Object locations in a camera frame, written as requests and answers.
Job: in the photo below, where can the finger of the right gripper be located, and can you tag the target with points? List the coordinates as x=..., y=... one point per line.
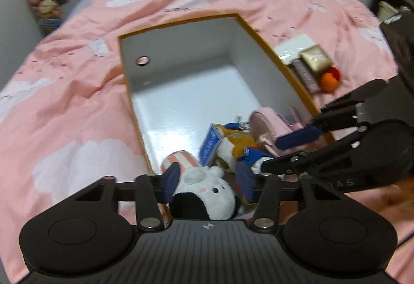
x=356, y=156
x=337, y=115

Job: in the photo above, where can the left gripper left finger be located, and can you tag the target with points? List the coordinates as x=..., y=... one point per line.
x=149, y=192

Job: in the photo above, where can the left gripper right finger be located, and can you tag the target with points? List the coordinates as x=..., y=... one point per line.
x=264, y=192

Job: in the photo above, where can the white bunny plush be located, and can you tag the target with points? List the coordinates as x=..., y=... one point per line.
x=202, y=192

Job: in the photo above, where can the pink pouch bag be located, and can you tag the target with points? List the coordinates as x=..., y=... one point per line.
x=266, y=125

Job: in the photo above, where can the brown sailor bear plush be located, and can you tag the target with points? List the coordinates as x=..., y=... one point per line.
x=226, y=145

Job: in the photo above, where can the gold square box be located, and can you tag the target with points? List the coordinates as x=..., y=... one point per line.
x=316, y=60

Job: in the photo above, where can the red orange knitted ball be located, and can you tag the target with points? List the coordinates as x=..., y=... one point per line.
x=330, y=80

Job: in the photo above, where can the brown slim box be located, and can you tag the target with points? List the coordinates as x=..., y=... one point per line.
x=304, y=75

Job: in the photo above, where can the white flat box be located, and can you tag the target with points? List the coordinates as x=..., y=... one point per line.
x=290, y=50

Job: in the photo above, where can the pink cloud duvet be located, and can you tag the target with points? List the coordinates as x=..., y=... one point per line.
x=65, y=116

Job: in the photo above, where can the orange cardboard box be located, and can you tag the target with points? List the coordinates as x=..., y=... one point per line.
x=186, y=75

